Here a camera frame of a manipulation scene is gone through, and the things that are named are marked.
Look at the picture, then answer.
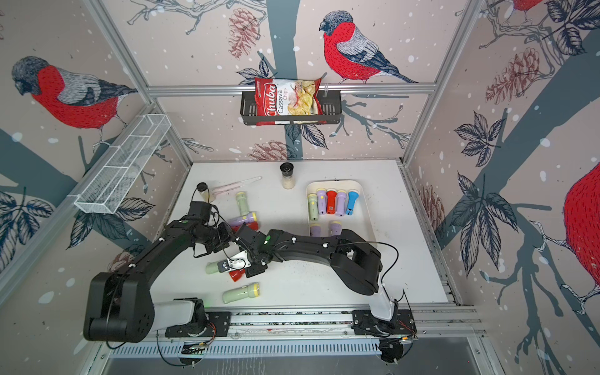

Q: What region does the blue flashlight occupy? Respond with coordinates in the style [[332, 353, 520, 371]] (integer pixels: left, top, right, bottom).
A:
[[345, 190, 359, 216]]

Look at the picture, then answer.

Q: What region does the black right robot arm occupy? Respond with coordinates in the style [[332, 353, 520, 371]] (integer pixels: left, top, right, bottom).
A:
[[234, 226, 397, 322]]

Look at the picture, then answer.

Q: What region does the dark red flashlight horizontal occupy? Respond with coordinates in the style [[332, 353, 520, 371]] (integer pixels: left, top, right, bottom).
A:
[[231, 222, 259, 233]]

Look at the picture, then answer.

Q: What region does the glass grinder with black cap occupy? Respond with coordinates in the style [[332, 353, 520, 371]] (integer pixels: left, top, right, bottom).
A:
[[280, 162, 295, 190]]

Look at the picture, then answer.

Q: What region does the red cassava chips bag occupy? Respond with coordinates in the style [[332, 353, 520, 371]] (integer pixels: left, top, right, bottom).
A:
[[255, 78, 323, 117]]

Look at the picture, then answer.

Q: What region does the black wall basket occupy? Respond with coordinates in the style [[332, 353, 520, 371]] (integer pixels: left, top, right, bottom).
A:
[[240, 91, 342, 126]]

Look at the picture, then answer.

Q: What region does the green flashlight front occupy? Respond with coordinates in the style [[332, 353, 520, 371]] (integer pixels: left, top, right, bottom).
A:
[[222, 283, 260, 304]]

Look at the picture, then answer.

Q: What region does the purple flashlight horizontal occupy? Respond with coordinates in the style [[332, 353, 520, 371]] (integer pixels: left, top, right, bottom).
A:
[[228, 212, 258, 228]]

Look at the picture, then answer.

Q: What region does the white wire mesh basket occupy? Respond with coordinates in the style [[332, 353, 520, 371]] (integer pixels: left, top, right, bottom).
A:
[[74, 114, 171, 214]]

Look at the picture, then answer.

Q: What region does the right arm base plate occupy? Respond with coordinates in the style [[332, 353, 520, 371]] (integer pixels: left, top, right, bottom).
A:
[[351, 309, 417, 338]]

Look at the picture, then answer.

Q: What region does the red flashlight white cap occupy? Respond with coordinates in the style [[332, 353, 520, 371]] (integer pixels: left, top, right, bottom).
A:
[[326, 189, 338, 215]]

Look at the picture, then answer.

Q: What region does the small jar with black lid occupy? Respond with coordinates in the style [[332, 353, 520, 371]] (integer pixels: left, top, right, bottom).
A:
[[196, 182, 215, 203]]

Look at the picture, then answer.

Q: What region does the purple flashlight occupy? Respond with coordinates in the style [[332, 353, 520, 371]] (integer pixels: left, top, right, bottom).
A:
[[317, 188, 328, 216], [309, 223, 322, 237], [329, 220, 342, 236], [335, 190, 348, 217]]

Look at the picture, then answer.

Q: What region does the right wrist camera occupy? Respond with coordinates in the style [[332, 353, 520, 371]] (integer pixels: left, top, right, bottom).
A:
[[219, 251, 251, 273]]

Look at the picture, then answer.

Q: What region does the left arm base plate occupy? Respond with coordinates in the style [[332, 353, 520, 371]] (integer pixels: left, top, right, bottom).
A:
[[165, 311, 231, 339]]

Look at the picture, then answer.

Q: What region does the green flashlight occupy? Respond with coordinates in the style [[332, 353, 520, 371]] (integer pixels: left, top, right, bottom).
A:
[[206, 260, 229, 274], [308, 193, 320, 222], [222, 283, 260, 304], [236, 192, 251, 217]]

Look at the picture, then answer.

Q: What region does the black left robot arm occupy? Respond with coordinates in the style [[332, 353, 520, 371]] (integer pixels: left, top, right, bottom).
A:
[[83, 202, 231, 343]]

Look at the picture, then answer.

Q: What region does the cream plastic storage tray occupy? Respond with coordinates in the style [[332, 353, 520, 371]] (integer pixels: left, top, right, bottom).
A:
[[306, 180, 377, 259]]

